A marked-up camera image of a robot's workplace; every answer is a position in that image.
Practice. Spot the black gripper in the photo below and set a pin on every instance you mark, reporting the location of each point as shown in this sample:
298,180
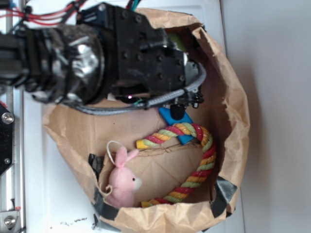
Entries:
141,62

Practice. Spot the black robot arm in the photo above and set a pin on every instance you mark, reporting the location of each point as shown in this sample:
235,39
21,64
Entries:
104,60

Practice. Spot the brown paper-lined box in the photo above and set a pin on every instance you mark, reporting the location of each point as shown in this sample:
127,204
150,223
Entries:
82,141

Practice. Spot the green fuzzy turtle toy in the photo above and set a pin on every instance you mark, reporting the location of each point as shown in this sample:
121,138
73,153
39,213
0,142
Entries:
178,41

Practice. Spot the pink plush bunny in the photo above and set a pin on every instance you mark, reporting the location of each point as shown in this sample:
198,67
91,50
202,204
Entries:
122,180

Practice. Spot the multicolour twisted rope toy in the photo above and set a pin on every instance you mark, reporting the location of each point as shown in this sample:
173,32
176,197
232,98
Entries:
197,177

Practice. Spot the black metal bracket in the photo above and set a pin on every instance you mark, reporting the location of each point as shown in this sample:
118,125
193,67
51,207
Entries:
6,138

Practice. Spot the aluminium frame rail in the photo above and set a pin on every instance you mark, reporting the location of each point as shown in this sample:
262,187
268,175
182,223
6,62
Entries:
12,190

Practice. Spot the silver corner bracket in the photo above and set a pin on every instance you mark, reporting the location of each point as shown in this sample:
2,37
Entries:
8,221

